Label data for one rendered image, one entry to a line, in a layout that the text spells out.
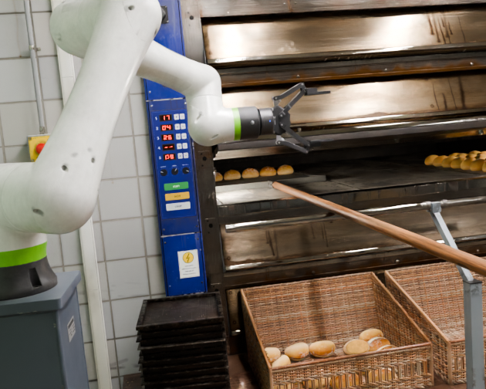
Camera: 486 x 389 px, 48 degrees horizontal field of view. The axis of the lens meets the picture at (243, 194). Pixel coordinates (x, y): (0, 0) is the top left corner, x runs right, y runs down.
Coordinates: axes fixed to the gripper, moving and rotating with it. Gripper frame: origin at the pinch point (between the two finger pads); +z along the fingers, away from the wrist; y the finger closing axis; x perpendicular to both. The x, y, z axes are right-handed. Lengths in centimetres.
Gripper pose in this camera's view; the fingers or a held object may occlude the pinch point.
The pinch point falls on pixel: (326, 116)
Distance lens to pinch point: 161.5
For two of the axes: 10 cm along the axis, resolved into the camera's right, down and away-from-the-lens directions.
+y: 0.8, 9.9, 1.2
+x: 1.7, 1.1, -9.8
